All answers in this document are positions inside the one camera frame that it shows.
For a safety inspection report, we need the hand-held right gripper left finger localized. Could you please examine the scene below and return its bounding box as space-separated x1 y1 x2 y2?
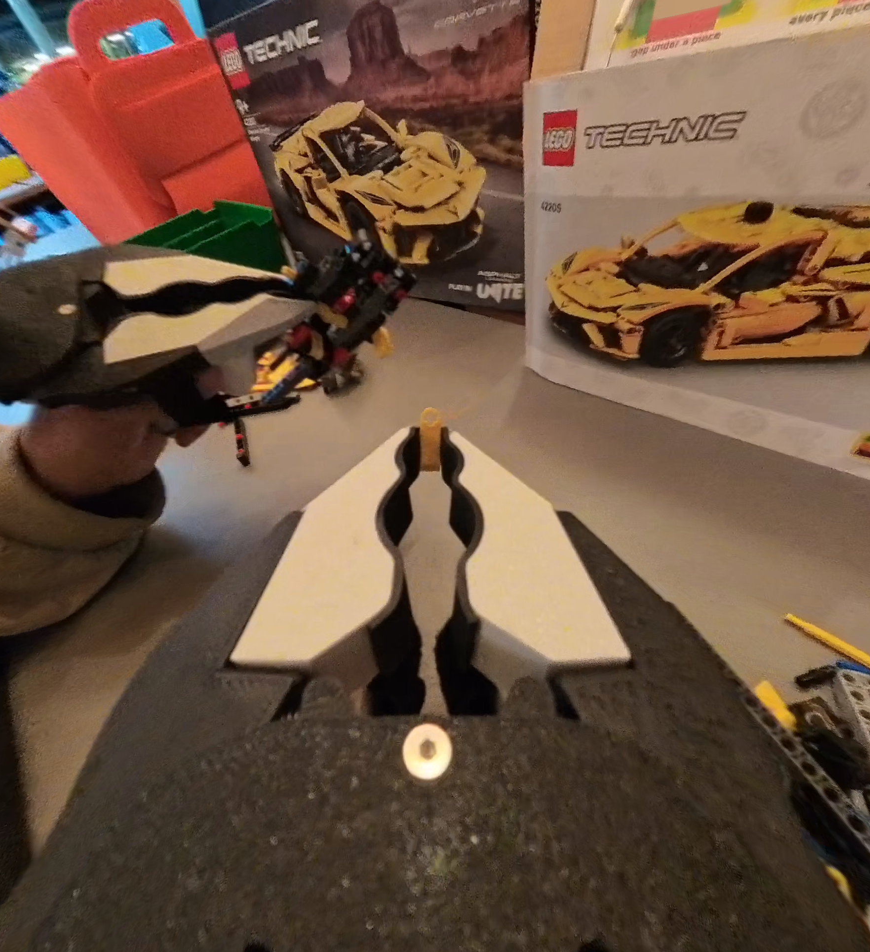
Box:
230 428 422 715

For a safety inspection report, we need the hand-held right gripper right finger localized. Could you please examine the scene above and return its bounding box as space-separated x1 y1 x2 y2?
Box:
435 428 633 714

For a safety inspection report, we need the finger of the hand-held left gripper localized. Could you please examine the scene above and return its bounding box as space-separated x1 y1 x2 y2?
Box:
102 292 318 397
100 255 298 300

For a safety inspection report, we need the black grey brick chassis assembly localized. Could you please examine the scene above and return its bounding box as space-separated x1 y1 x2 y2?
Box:
282 241 418 395

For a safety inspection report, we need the small yellow connector piece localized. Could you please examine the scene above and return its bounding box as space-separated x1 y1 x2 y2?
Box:
418 407 448 473

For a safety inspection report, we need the pile of brick pieces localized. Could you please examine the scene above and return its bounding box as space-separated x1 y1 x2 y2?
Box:
751 613 870 952

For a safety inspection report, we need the person's left forearm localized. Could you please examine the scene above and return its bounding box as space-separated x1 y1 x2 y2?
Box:
0 424 168 655

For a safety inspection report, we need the person's left hand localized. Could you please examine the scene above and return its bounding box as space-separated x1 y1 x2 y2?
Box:
20 405 214 499

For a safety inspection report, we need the green plastic storage box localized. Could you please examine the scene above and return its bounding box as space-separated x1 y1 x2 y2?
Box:
124 199 287 272

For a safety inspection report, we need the red plastic storage box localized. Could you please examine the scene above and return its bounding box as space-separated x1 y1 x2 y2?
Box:
0 0 272 245

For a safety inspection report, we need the dark toy car set box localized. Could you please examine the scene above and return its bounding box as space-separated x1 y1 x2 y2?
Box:
208 0 532 313

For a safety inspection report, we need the white car instruction booklet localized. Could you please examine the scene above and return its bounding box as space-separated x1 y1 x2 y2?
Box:
522 33 870 492

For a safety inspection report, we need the white sheet with colourful print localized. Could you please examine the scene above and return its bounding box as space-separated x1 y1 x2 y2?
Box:
583 0 870 71

